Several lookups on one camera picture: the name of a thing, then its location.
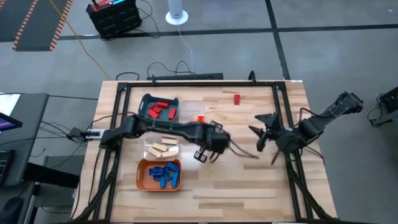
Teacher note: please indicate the teal plastic bin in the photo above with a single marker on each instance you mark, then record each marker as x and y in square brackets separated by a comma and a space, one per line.
[143, 102]

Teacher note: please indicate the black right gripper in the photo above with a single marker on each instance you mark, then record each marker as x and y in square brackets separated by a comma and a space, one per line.
[276, 133]

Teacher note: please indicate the small red wooden block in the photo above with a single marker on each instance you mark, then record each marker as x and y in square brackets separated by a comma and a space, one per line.
[237, 99]

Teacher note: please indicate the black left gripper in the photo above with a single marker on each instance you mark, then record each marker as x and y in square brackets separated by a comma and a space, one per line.
[217, 138]

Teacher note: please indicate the dark monitor screen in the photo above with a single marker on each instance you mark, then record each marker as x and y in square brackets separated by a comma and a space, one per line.
[9, 123]

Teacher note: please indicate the white pedestal cylinder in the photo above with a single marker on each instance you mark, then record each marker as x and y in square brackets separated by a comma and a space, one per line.
[176, 17]

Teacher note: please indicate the orange toy brick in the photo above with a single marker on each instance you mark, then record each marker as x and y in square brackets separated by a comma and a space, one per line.
[201, 118]

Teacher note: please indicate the orange plastic bin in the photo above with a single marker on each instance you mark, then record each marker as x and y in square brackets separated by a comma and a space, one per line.
[143, 183]

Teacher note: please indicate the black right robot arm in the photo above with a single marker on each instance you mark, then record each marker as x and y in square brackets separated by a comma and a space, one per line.
[314, 127]

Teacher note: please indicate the plain wooden block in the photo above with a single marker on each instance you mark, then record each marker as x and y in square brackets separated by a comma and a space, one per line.
[170, 153]
[169, 141]
[154, 152]

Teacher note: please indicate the black silver power adapter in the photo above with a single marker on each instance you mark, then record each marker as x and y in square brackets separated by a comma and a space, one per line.
[77, 133]

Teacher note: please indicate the hazard striped floor mat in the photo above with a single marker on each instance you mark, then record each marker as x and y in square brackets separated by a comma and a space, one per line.
[37, 21]

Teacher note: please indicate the printed wooden block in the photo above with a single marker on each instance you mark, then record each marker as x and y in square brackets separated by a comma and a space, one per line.
[160, 147]

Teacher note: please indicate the grey desk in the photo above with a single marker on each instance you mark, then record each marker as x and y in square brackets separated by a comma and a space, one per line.
[28, 140]

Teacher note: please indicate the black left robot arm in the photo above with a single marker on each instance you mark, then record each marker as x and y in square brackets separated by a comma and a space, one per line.
[161, 127]

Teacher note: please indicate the blue toy brick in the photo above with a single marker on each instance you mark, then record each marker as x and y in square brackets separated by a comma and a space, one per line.
[163, 176]
[175, 180]
[155, 171]
[173, 167]
[163, 183]

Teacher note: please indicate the black floor device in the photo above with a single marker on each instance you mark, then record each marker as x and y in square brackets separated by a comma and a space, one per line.
[388, 102]

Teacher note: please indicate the red wooden cylinder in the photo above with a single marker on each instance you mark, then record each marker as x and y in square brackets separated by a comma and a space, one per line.
[163, 104]

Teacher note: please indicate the black equipment crate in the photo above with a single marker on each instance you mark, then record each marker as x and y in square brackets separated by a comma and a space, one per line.
[115, 21]

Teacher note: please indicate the black metal table frame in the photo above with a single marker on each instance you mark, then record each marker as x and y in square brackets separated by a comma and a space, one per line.
[199, 84]

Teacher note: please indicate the white paper sheet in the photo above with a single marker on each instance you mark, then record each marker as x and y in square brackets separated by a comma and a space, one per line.
[7, 104]

